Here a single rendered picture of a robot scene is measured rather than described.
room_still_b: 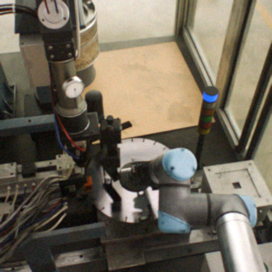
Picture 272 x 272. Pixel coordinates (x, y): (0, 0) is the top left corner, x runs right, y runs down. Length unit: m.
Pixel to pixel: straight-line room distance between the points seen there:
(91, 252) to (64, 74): 0.68
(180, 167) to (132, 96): 0.96
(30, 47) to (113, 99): 0.92
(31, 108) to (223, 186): 0.77
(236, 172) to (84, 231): 0.57
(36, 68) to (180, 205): 0.46
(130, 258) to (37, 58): 0.68
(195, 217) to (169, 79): 1.10
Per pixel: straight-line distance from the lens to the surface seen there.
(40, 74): 0.96
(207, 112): 1.29
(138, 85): 1.86
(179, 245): 1.37
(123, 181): 1.25
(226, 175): 1.37
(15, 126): 1.34
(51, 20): 0.81
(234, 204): 0.90
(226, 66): 1.60
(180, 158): 0.88
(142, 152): 1.33
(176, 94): 1.82
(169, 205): 0.89
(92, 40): 1.70
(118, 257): 1.28
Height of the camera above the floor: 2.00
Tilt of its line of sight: 50 degrees down
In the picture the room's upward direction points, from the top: straight up
